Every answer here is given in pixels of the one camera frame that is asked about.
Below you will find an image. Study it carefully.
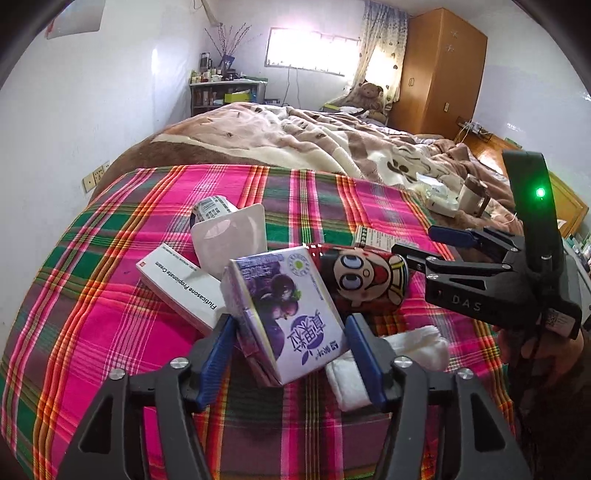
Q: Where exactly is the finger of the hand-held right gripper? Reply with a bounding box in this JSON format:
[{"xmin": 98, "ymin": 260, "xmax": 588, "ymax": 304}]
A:
[
  {"xmin": 392, "ymin": 244, "xmax": 513, "ymax": 278},
  {"xmin": 428, "ymin": 225, "xmax": 525, "ymax": 259}
]

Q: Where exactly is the white storage shelf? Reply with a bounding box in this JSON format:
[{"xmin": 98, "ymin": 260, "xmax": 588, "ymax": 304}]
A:
[{"xmin": 189, "ymin": 78, "xmax": 269, "ymax": 118}]

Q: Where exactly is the brown patterned blanket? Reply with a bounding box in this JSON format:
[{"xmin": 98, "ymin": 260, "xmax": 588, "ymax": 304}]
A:
[{"xmin": 88, "ymin": 102, "xmax": 522, "ymax": 227}]

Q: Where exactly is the power strip rack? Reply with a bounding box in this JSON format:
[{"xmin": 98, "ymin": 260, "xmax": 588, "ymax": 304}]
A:
[{"xmin": 457, "ymin": 117, "xmax": 492, "ymax": 139}]

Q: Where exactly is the brown teddy bear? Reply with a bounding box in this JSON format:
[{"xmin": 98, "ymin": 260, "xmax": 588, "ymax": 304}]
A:
[{"xmin": 353, "ymin": 82, "xmax": 386, "ymax": 116}]

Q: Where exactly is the white square plastic cup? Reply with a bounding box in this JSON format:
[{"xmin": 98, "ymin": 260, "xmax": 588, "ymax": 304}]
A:
[{"xmin": 191, "ymin": 205, "xmax": 266, "ymax": 278}]

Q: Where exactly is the beige wall socket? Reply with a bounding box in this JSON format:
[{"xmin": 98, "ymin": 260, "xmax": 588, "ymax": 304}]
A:
[{"xmin": 82, "ymin": 161, "xmax": 112, "ymax": 192}]

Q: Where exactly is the row of small bottles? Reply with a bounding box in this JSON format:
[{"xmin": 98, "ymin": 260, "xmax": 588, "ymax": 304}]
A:
[{"xmin": 198, "ymin": 53, "xmax": 241, "ymax": 84}]

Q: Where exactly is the brown thermos mug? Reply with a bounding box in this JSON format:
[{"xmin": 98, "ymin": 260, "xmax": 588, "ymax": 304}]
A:
[{"xmin": 457, "ymin": 174, "xmax": 490, "ymax": 215}]

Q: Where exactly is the pink green plaid cloth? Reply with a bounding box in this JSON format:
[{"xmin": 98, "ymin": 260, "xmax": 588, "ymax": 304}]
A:
[{"xmin": 0, "ymin": 164, "xmax": 522, "ymax": 480}]

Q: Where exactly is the white long medicine box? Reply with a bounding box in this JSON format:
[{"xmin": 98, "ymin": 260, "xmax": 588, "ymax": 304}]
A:
[{"xmin": 136, "ymin": 244, "xmax": 223, "ymax": 335}]

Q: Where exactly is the person's right forearm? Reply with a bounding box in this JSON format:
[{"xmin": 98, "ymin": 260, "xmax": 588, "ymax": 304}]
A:
[{"xmin": 512, "ymin": 369, "xmax": 591, "ymax": 480}]

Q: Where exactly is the dried branch bouquet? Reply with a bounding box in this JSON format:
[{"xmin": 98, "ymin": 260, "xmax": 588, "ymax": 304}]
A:
[{"xmin": 205, "ymin": 23, "xmax": 252, "ymax": 70}]

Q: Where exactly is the wooden wardrobe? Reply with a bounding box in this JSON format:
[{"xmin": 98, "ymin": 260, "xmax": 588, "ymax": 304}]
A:
[{"xmin": 398, "ymin": 7, "xmax": 488, "ymax": 139}]

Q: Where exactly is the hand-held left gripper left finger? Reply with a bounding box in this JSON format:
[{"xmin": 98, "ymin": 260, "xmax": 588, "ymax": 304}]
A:
[{"xmin": 55, "ymin": 314, "xmax": 237, "ymax": 480}]

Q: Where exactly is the person's right hand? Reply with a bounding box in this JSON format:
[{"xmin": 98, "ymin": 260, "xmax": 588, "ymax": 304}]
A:
[{"xmin": 496, "ymin": 329, "xmax": 587, "ymax": 400}]

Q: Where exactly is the wooden headboard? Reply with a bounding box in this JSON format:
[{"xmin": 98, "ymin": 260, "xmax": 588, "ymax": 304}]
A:
[{"xmin": 475, "ymin": 134, "xmax": 585, "ymax": 238}]

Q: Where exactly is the red cartoon drink can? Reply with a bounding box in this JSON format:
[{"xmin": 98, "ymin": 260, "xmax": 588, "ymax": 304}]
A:
[{"xmin": 311, "ymin": 244, "xmax": 411, "ymax": 315}]

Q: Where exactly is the barred window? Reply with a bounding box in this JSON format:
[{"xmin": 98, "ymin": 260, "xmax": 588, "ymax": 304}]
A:
[{"xmin": 265, "ymin": 27, "xmax": 361, "ymax": 77}]

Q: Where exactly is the silver wall mirror sheet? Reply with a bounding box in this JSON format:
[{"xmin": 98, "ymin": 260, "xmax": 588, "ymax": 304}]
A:
[{"xmin": 46, "ymin": 0, "xmax": 101, "ymax": 40}]

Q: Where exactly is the purple drink carton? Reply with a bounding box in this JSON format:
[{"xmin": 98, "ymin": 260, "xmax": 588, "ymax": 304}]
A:
[{"xmin": 224, "ymin": 246, "xmax": 347, "ymax": 387}]

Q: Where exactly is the floral curtain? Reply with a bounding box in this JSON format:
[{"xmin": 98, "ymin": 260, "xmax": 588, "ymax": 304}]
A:
[{"xmin": 355, "ymin": 0, "xmax": 409, "ymax": 102}]

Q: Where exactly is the small printed medicine box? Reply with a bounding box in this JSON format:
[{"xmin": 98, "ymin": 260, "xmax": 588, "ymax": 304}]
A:
[{"xmin": 353, "ymin": 226, "xmax": 398, "ymax": 252}]

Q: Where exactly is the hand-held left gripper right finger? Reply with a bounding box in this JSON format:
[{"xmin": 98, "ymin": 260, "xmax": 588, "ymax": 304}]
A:
[{"xmin": 344, "ymin": 314, "xmax": 534, "ymax": 480}]

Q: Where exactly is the white printed cup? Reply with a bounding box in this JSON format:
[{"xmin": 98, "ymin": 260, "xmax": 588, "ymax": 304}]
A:
[{"xmin": 191, "ymin": 196, "xmax": 238, "ymax": 227}]

